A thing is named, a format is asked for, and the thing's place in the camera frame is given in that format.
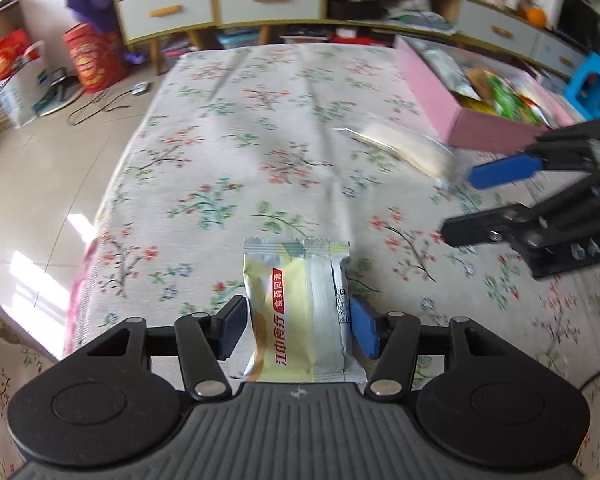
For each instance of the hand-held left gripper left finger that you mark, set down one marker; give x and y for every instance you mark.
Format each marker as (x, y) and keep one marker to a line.
(232, 329)

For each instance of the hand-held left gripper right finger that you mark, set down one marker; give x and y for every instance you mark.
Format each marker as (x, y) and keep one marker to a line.
(365, 329)

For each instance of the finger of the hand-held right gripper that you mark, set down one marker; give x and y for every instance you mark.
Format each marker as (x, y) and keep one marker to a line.
(485, 227)
(505, 170)

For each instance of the pink cardboard box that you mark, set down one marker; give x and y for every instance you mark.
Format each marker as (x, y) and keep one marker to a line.
(480, 132)

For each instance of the pale yellow snack packet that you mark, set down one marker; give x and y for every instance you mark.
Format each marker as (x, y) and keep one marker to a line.
(290, 310)

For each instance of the green snack packet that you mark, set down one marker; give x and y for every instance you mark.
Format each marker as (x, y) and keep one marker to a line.
(512, 100)

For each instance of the orange snack packet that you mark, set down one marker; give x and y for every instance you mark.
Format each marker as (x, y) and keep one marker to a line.
(478, 82)

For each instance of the long clear rice cracker packet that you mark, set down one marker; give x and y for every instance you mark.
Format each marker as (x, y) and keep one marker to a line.
(410, 147)

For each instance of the grey snack packet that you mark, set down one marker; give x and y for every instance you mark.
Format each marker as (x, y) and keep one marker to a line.
(447, 72)

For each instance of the blue plastic stool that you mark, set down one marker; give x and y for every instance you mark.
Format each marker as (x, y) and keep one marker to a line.
(592, 85)

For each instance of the orange fruit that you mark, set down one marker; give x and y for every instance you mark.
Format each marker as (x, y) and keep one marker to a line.
(536, 17)

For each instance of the pile of papers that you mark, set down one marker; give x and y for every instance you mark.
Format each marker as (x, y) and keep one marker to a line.
(420, 16)

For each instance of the red carton box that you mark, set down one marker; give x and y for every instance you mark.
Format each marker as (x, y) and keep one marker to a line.
(352, 36)

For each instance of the black storage bag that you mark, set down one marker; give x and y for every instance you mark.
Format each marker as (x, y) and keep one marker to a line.
(360, 2)

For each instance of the floral cushion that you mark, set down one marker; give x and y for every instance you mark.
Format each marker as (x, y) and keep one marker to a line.
(5, 385)

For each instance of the white charger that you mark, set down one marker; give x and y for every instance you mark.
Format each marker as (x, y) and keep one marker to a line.
(141, 89)

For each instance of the blue-lid storage box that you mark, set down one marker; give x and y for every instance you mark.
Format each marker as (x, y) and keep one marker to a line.
(237, 40)

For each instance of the red and gold gift bag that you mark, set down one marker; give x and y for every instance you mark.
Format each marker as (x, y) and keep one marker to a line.
(95, 57)

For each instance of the white shopping bag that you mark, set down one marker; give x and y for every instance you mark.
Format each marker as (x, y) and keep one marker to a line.
(22, 95)

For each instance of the wooden cabinet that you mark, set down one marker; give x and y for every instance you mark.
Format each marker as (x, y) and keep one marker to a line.
(214, 0)

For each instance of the red shopping bag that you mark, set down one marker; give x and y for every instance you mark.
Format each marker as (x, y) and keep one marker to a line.
(7, 55)

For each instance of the purple fabric object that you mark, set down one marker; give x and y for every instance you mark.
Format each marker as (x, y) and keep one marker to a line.
(92, 0)

